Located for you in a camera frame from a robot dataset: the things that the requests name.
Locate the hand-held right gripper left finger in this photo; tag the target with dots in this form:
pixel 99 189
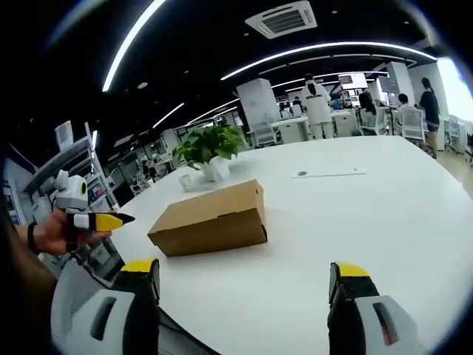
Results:
pixel 133 296

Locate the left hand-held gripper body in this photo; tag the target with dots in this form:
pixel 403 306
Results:
pixel 70 192

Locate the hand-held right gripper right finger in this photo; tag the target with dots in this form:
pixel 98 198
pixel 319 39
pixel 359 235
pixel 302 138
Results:
pixel 354 296

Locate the brown cardboard shoe box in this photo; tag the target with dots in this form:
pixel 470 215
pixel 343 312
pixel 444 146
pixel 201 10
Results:
pixel 214 218

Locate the person's left hand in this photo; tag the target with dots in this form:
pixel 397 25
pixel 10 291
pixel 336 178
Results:
pixel 51 233

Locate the metal shelf rack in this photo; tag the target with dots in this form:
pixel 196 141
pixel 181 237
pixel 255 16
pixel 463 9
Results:
pixel 92 174

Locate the grey mesh office chair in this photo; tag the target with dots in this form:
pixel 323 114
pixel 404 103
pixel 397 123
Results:
pixel 74 296

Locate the black wristband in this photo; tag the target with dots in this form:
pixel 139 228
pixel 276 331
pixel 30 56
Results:
pixel 32 238

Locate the small white cup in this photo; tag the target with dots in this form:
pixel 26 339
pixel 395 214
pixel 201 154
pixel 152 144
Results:
pixel 185 183

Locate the white flat table panel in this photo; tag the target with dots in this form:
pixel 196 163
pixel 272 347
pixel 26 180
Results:
pixel 332 172

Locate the green potted plant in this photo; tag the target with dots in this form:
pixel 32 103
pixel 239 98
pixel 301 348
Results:
pixel 212 148

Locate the white office chair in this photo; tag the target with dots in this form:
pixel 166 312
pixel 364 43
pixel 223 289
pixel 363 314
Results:
pixel 265 135
pixel 413 124

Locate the white square pillar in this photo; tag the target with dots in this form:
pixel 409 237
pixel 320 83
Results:
pixel 258 100

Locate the ceiling air conditioner vent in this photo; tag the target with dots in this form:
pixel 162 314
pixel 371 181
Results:
pixel 281 18

